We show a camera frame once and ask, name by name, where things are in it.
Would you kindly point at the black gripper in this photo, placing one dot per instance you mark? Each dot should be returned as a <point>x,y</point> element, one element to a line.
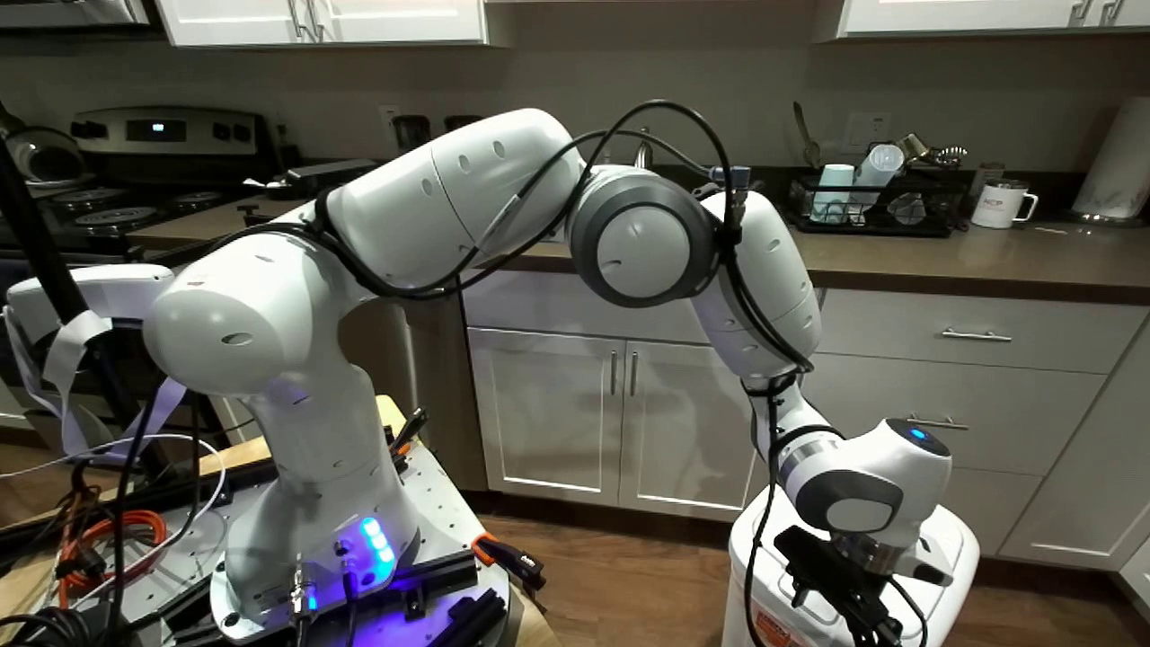
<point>838,569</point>

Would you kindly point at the white lidded trash bin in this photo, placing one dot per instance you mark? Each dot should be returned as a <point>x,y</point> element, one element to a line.
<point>946,560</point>

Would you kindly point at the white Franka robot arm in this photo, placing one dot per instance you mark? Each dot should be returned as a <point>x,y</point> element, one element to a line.
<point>397,238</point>

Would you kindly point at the white lower cabinet run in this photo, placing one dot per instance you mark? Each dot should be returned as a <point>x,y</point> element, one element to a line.
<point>957,382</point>

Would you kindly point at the white mug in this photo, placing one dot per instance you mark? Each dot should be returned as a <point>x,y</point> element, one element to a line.
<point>995,204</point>

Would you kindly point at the light blue cup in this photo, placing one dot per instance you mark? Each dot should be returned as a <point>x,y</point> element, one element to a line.
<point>836,186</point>

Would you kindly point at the metal robot cart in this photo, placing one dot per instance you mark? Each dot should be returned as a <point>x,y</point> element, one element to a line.
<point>443,560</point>

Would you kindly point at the white upper cabinet over rack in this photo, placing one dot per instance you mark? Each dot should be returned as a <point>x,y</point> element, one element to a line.
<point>992,16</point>

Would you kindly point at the white upper cabinet near stove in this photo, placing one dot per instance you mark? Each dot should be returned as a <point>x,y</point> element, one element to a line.
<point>323,20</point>

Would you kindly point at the black stove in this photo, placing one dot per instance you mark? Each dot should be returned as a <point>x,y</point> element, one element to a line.
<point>132,167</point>

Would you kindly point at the black tripod pole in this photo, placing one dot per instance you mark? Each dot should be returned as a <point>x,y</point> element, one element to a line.
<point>38,254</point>

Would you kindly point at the white curved frame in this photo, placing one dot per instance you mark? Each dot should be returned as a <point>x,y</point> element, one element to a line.
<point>82,324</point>

